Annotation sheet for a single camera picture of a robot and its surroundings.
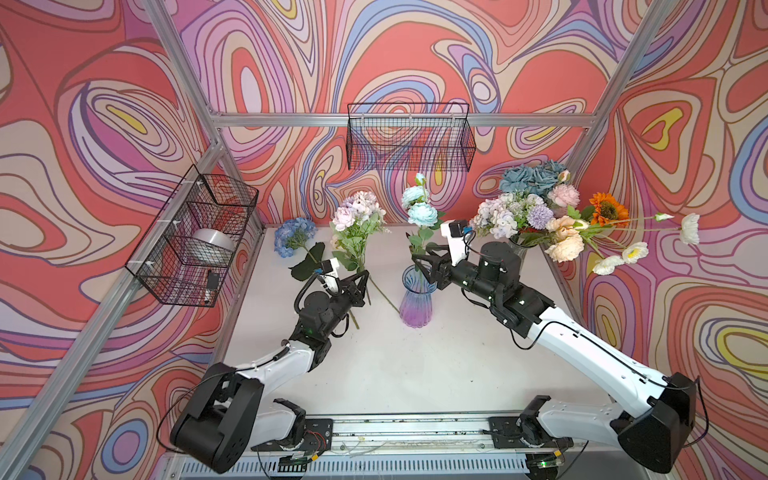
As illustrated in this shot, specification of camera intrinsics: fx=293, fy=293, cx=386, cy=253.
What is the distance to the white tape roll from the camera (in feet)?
2.31

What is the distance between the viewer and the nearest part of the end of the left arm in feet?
2.08

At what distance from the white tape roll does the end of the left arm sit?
0.26 m
